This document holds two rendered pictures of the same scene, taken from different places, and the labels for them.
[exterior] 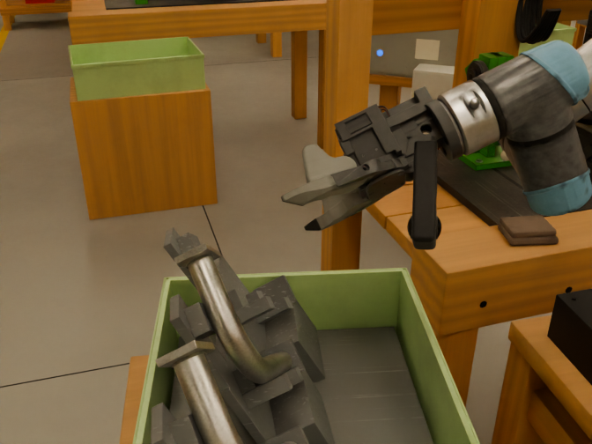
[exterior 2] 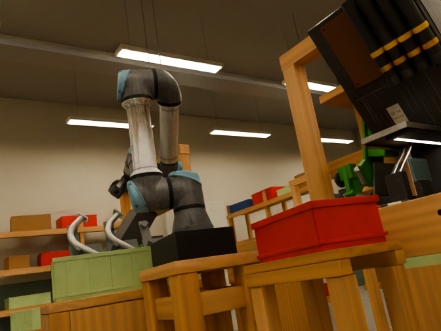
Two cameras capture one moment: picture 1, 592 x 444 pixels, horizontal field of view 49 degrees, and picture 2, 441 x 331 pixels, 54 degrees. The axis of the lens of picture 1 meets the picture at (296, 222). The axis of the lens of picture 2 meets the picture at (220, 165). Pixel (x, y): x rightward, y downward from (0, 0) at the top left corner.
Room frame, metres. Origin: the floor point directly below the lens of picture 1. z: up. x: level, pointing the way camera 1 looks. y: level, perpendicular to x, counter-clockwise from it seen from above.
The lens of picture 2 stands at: (0.44, -2.07, 0.78)
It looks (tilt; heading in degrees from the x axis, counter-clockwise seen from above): 15 degrees up; 70
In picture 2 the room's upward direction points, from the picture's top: 9 degrees counter-clockwise
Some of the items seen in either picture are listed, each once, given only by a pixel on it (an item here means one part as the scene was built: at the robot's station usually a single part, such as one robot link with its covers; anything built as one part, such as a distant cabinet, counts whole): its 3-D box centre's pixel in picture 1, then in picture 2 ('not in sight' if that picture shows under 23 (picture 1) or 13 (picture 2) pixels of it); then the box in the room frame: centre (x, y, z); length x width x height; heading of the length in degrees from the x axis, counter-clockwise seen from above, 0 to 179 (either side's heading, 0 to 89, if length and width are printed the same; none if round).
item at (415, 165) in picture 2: not in sight; (422, 180); (1.47, -1.02, 0.97); 0.10 x 0.02 x 0.14; 18
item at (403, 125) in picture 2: not in sight; (417, 138); (1.53, -1.00, 1.11); 0.39 x 0.16 x 0.03; 18
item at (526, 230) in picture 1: (528, 230); not in sight; (1.17, -0.48, 0.91); 0.10 x 0.08 x 0.03; 95
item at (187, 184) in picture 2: not in sight; (184, 190); (0.83, -0.57, 1.11); 0.13 x 0.12 x 0.14; 177
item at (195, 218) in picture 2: not in sight; (191, 220); (0.83, -0.58, 0.99); 0.15 x 0.15 x 0.10
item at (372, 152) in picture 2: not in sight; (380, 139); (1.51, -0.84, 1.17); 0.13 x 0.12 x 0.20; 108
